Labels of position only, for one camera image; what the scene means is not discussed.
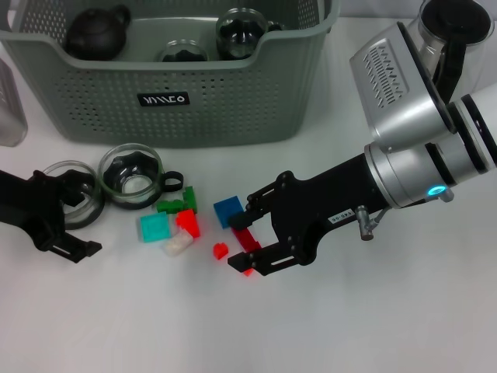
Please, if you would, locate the dark red long brick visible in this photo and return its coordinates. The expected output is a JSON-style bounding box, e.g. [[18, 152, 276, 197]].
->
[[231, 227, 263, 253]]

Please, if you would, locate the dark green toy brick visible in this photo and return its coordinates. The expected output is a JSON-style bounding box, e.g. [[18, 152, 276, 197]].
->
[[156, 197, 187, 214]]

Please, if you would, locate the right gripper cable with connectors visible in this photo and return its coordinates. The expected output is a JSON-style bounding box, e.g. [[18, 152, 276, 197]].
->
[[356, 189, 455, 242]]

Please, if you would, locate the glass pitcher with black handle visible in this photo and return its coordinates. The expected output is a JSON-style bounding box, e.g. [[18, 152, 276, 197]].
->
[[411, 0, 495, 106]]

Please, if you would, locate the blue square toy plate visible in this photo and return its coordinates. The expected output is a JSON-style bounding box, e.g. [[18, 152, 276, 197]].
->
[[212, 196, 245, 229]]

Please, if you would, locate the orange-red wedge toy brick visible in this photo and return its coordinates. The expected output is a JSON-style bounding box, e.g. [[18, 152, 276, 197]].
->
[[175, 209, 202, 239]]

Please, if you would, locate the white toy brick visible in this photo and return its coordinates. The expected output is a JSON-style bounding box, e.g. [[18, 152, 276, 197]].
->
[[162, 228, 195, 257]]

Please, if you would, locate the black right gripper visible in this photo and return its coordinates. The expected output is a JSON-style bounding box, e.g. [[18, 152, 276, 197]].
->
[[227, 153, 390, 277]]

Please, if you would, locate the teal square toy plate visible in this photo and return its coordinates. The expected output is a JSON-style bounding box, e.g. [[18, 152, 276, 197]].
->
[[139, 212, 172, 244]]

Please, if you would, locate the grey-green perforated storage bin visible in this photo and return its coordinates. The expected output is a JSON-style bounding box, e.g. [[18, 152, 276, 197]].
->
[[0, 0, 342, 148]]

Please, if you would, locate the dark clay teapot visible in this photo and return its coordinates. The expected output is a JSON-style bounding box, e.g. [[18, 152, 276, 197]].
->
[[64, 3, 132, 62]]

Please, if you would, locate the glass teacup with black handle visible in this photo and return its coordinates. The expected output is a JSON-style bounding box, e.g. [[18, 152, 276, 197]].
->
[[97, 142, 186, 211], [157, 38, 210, 63], [40, 159, 106, 231], [215, 7, 284, 61]]

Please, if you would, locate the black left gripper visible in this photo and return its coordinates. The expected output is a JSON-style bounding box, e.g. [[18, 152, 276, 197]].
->
[[0, 169, 103, 266]]

